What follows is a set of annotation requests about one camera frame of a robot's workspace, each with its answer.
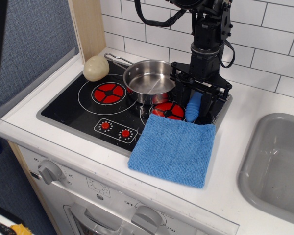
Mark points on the cream toy potato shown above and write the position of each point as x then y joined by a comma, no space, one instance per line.
96,68

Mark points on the light wooden post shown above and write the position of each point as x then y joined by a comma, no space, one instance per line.
88,25

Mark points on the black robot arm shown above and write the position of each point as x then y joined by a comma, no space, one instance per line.
211,26

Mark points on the grey oven knob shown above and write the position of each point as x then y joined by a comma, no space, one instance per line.
49,171
147,219

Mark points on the grey right oven knob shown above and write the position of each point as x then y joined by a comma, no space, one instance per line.
147,219

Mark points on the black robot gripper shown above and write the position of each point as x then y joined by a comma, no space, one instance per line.
201,75

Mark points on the stainless steel pot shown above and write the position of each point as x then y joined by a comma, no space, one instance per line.
148,81

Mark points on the blue microfiber cloth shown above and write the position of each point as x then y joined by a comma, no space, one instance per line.
174,150

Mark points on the yellow object at corner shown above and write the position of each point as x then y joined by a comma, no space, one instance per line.
20,229

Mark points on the black toy stove top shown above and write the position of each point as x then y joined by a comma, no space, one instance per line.
103,112

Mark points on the white toy oven front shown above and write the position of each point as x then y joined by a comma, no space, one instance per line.
80,205

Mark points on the grey sink basin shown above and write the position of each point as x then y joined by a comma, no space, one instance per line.
266,177

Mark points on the blue handled metal spoon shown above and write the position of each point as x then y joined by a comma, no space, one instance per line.
193,107

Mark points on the grey left oven knob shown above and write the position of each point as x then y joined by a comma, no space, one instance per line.
49,171

